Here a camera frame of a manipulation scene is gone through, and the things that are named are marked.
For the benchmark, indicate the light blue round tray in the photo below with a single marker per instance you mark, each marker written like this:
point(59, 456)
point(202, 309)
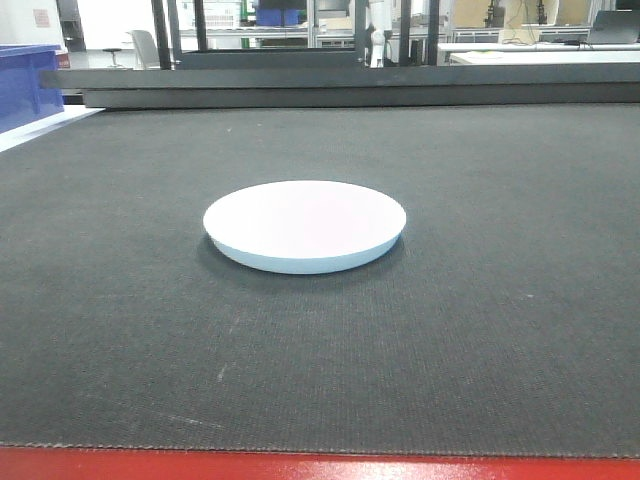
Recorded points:
point(304, 227)

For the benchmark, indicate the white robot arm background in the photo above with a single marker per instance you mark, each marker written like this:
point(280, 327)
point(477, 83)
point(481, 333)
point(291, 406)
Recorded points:
point(379, 26)

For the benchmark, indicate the dark grey table mat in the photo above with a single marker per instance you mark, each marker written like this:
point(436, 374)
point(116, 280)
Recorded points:
point(504, 322)

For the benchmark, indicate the white background tables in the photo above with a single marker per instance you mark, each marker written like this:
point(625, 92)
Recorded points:
point(492, 54)

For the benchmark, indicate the grey office chair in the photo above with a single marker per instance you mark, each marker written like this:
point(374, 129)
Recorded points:
point(147, 55)

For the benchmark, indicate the black round stool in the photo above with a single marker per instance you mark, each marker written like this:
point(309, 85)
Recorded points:
point(113, 52)

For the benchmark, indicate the blue plastic bin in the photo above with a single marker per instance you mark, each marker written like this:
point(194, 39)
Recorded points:
point(23, 99)

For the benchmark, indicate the grey laptop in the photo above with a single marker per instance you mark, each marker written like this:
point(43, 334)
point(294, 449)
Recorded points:
point(614, 28)

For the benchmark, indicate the dark metal frame beams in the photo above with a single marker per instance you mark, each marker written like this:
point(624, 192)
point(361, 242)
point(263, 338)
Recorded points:
point(339, 78)

